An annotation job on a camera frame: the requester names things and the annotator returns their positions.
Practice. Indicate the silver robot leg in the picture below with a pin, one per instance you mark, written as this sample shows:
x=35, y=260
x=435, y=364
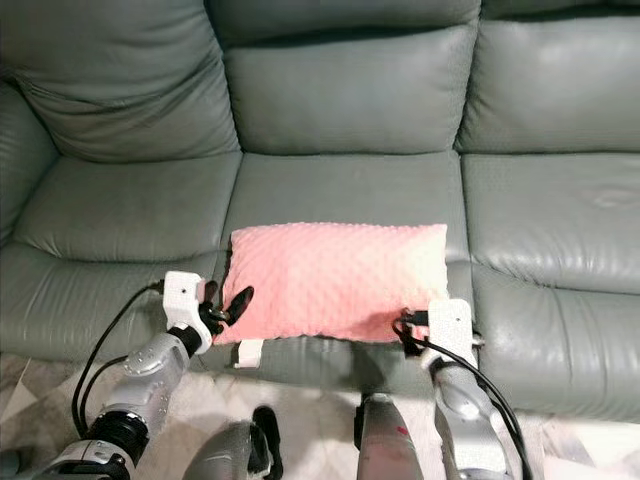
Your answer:
x=390, y=445
x=230, y=455

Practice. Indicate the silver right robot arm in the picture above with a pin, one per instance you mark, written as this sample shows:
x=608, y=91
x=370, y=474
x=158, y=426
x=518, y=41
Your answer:
x=465, y=410

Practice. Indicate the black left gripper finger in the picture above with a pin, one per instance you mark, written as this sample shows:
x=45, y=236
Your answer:
x=241, y=303
x=212, y=294

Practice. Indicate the silver right robot leg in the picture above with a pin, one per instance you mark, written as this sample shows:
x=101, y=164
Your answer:
x=390, y=445

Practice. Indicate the grey green leather sofa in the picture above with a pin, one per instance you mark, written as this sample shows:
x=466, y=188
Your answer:
x=350, y=110

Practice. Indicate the silver left robot leg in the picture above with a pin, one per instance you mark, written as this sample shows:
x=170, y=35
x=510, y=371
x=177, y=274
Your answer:
x=230, y=455

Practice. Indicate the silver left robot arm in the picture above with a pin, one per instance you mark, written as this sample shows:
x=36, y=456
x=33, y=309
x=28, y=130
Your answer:
x=150, y=385

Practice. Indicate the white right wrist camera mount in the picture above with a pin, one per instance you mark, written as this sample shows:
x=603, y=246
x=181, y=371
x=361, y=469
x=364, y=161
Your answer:
x=450, y=323

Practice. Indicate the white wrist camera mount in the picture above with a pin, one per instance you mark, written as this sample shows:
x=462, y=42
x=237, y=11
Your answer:
x=183, y=298
x=450, y=323

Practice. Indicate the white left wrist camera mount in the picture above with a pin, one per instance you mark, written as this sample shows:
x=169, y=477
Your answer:
x=183, y=298

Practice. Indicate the pink plush pillow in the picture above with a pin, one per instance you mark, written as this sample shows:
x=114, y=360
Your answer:
x=335, y=280

